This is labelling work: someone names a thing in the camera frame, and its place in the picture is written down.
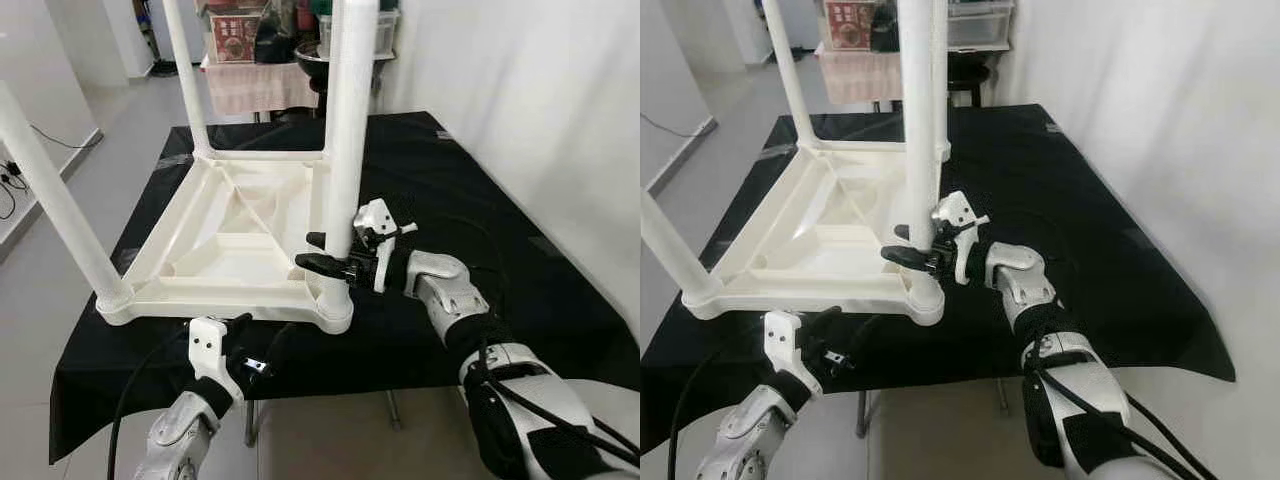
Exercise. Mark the black shoes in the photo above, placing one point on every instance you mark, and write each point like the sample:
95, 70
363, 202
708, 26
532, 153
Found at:
165, 68

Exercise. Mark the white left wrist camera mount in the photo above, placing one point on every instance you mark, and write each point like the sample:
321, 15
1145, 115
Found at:
785, 340
210, 345

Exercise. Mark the red printed box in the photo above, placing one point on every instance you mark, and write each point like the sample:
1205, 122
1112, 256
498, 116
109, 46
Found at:
235, 40
850, 25

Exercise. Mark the black tablecloth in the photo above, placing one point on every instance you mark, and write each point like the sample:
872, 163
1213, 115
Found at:
520, 330
1100, 320

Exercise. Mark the clear tape strip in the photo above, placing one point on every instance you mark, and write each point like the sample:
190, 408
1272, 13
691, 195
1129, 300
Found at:
175, 160
775, 152

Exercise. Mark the black bag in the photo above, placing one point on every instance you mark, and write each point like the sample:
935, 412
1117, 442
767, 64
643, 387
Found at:
272, 40
885, 28

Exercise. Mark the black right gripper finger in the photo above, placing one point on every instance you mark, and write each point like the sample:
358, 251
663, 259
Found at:
905, 258
902, 232
316, 240
322, 266

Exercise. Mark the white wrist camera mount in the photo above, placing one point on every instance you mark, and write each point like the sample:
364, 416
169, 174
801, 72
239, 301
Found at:
958, 213
378, 220
210, 345
785, 340

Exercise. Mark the white plastic table top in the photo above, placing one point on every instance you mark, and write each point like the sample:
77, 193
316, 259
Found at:
220, 260
800, 250

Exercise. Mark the clear plastic container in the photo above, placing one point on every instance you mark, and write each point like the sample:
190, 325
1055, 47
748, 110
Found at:
980, 22
388, 30

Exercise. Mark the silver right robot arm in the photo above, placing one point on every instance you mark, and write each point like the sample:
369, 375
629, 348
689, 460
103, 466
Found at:
1030, 285
450, 290

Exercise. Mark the black metal table leg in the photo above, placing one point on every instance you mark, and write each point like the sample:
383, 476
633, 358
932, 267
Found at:
250, 420
1000, 395
393, 408
862, 412

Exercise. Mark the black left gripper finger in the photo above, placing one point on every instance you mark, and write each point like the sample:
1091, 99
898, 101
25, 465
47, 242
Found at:
282, 340
241, 323
823, 320
865, 336

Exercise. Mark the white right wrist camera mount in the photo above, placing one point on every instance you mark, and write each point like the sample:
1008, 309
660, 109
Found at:
378, 220
958, 213

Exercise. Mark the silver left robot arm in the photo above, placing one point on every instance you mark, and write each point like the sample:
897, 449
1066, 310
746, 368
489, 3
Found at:
745, 430
180, 430

